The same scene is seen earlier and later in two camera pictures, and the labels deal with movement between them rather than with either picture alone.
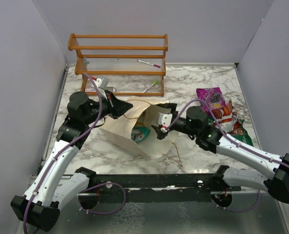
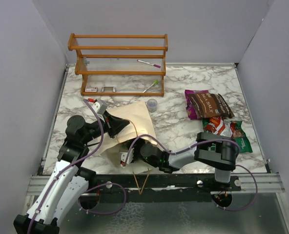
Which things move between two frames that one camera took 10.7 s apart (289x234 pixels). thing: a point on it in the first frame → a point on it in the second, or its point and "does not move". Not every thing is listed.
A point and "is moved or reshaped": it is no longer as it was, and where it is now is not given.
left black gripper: (116, 107) → (113, 124)
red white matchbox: (90, 89) does not move
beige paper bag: (134, 127) is moved or reshaped
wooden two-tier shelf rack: (134, 64) does not move
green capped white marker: (155, 82) does not move
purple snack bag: (212, 98) → (191, 110)
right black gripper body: (180, 126) → (137, 154)
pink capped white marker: (148, 63) does not move
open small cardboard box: (111, 88) does not move
